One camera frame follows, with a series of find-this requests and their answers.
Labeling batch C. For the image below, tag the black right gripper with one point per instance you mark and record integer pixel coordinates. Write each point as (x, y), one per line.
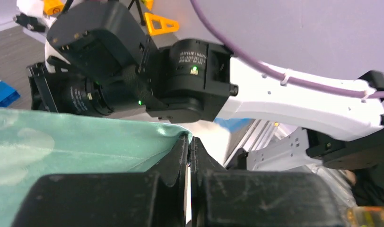
(98, 61)

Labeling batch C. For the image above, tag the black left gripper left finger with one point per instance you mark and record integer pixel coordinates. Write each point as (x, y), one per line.
(154, 198)

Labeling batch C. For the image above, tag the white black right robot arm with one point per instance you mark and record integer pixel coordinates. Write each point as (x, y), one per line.
(339, 122)

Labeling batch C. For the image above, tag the yellow triangular toy block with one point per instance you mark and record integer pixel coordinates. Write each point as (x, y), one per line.
(158, 25)

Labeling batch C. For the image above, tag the blue white small carton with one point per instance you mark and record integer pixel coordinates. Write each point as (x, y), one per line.
(232, 125)

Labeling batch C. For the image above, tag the light blue green pillowcase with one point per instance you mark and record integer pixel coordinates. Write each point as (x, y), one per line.
(37, 143)

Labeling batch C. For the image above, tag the blue green toy block stack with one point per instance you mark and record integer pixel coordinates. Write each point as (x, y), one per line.
(8, 94)

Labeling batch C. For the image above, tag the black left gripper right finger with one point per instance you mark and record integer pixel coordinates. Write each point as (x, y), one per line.
(240, 198)

